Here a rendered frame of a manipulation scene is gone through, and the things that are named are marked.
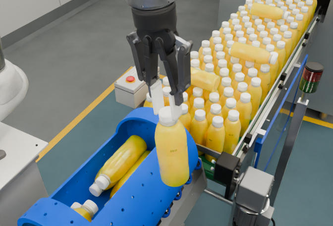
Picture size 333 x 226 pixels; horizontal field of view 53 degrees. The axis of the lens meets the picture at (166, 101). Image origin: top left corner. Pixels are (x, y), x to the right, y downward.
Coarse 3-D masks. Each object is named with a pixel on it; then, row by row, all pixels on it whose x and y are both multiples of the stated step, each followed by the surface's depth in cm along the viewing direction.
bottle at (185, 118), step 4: (188, 112) 128; (180, 116) 126; (184, 116) 126; (188, 116) 127; (180, 120) 127; (184, 120) 127; (188, 120) 127; (184, 124) 127; (188, 124) 128; (188, 128) 130
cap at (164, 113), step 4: (164, 108) 70; (168, 108) 70; (160, 112) 69; (164, 112) 69; (168, 112) 69; (160, 116) 68; (164, 116) 68; (168, 116) 67; (160, 120) 69; (164, 120) 68; (168, 120) 68
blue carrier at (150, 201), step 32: (128, 128) 117; (96, 160) 106; (192, 160) 102; (64, 192) 97; (128, 192) 83; (160, 192) 89; (32, 224) 89; (64, 224) 73; (96, 224) 75; (128, 224) 80
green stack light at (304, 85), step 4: (300, 80) 123; (304, 80) 120; (300, 84) 123; (304, 84) 121; (308, 84) 120; (312, 84) 120; (316, 84) 120; (300, 88) 123; (304, 88) 122; (308, 88) 121; (312, 88) 121; (316, 88) 122; (308, 92) 122; (312, 92) 122
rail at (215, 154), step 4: (196, 144) 127; (200, 144) 127; (200, 148) 127; (204, 148) 126; (208, 148) 125; (204, 152) 127; (208, 152) 126; (212, 152) 125; (216, 152) 124; (212, 156) 126; (216, 156) 125
